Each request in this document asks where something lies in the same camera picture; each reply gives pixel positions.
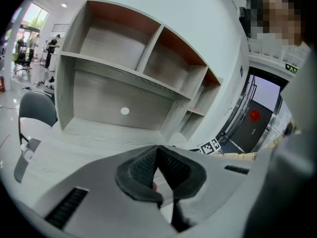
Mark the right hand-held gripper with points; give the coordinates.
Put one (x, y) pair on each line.
(208, 147)

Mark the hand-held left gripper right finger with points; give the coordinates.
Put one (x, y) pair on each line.
(223, 187)

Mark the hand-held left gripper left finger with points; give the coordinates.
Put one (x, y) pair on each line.
(104, 207)

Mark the grey wooden desk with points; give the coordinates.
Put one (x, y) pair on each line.
(74, 142)

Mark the dark glass door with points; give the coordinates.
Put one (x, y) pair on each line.
(247, 135)

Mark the red door decoration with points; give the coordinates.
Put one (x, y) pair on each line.
(255, 115)

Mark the clear plastic bottle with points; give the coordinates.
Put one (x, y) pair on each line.
(27, 152)

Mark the white panelled door surround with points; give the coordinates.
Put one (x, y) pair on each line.
(267, 56)

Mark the grey wooden shelf unit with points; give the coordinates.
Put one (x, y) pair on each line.
(111, 95)

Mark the green exit sign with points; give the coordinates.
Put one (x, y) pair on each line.
(292, 69)

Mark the black folding chair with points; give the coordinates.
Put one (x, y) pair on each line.
(37, 105)

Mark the person's head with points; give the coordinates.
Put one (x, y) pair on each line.
(277, 14)

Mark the red fire extinguisher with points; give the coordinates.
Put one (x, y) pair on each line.
(2, 84)

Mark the black office chair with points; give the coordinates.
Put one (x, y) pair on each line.
(22, 61)

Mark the round ceiling light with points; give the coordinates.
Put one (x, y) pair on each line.
(64, 5)

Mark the white wall switch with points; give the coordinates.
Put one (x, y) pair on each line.
(229, 109)

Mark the dark wall sign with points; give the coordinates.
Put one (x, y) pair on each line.
(241, 71)

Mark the black head-worn camera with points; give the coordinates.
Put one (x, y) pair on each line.
(244, 18)

